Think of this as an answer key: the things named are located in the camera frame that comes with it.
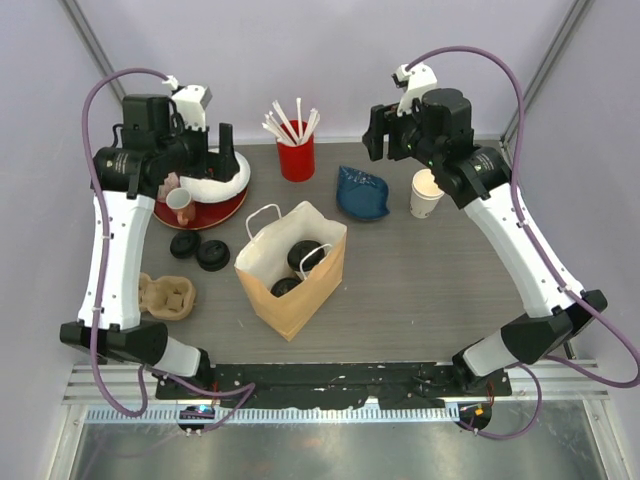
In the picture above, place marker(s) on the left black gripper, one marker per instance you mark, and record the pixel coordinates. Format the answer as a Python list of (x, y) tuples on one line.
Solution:
[(219, 166)]

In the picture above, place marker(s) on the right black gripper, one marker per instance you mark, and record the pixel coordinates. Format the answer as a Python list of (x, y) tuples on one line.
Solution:
[(384, 119)]

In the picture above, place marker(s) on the stack of paper cups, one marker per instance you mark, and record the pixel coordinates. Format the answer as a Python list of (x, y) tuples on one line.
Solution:
[(425, 194)]

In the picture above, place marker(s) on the stack of black lids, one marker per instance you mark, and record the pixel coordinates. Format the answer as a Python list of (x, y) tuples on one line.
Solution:
[(213, 255)]

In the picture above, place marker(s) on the single black lid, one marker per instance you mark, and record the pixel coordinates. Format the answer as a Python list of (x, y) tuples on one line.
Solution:
[(185, 244)]

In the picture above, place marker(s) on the brown paper bag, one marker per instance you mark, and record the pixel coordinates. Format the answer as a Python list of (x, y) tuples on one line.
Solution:
[(262, 262)]

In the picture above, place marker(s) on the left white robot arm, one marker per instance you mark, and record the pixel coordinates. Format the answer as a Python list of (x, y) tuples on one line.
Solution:
[(160, 135)]

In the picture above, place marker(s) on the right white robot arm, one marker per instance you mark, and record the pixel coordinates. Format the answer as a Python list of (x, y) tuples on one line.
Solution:
[(437, 132)]

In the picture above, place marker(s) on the white paper plate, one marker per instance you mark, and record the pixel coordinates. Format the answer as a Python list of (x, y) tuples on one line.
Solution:
[(213, 191)]

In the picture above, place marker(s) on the red round plate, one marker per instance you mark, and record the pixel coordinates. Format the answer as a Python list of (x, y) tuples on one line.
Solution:
[(205, 215)]

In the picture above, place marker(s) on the blue leaf-shaped dish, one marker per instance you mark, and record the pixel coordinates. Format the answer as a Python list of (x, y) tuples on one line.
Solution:
[(361, 195)]

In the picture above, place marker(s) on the pink floral pitcher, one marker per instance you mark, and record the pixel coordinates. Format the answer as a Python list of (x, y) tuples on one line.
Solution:
[(170, 183)]

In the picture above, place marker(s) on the bundle of wrapped straws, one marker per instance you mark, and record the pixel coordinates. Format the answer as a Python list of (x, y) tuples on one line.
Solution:
[(291, 131)]

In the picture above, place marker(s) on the red cylindrical straw holder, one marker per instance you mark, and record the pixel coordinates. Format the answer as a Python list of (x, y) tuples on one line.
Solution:
[(297, 164)]

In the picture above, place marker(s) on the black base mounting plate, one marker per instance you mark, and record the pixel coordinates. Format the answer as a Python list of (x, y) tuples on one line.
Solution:
[(340, 386)]

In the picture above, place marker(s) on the small pink-handled mug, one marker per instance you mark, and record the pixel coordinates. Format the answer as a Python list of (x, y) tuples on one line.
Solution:
[(181, 203)]

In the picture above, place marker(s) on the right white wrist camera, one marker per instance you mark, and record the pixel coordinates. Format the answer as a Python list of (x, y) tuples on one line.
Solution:
[(414, 82)]

